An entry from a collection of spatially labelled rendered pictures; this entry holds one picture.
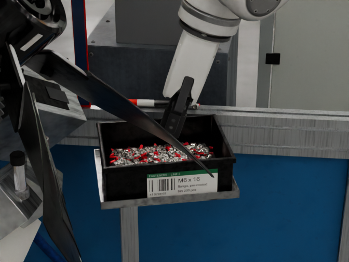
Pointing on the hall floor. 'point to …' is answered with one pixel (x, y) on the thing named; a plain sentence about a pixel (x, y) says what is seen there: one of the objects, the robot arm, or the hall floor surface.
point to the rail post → (343, 256)
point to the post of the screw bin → (129, 234)
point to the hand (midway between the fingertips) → (172, 121)
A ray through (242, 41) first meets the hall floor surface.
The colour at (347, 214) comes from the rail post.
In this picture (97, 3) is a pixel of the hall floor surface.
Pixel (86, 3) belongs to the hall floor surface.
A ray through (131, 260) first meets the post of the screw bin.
